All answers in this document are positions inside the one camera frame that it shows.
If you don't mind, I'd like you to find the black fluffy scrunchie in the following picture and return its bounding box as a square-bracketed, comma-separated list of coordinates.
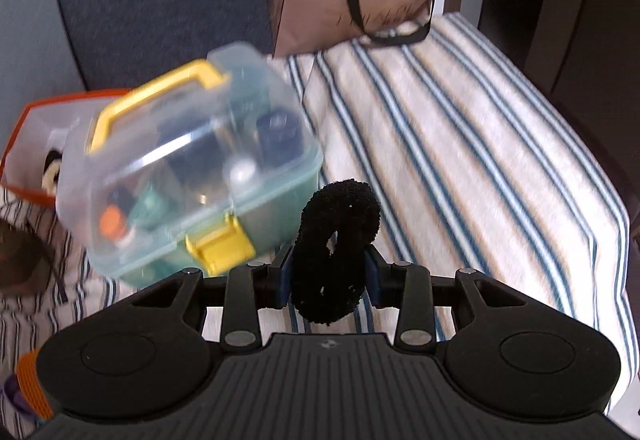
[290, 179, 381, 325]

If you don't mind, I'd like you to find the orange honeycomb mesh pad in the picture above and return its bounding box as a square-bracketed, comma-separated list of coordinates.
[15, 349, 54, 420]

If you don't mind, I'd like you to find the purple plush cloth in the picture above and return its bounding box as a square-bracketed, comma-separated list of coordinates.
[1, 374, 37, 418]

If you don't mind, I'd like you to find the clear plastic storage box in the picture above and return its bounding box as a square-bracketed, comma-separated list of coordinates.
[55, 42, 323, 288]

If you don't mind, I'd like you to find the striped sofa cover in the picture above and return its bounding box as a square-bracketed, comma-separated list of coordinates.
[1, 14, 639, 439]

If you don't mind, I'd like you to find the brown plaid pouch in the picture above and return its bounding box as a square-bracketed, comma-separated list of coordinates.
[1, 219, 67, 302]

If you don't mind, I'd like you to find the black white plush toy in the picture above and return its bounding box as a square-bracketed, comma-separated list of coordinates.
[41, 148, 63, 197]

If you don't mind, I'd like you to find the orange cardboard box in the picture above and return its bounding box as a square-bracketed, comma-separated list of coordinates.
[1, 88, 129, 209]

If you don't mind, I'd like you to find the light grey back cushion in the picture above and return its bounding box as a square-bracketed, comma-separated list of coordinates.
[0, 0, 87, 144]

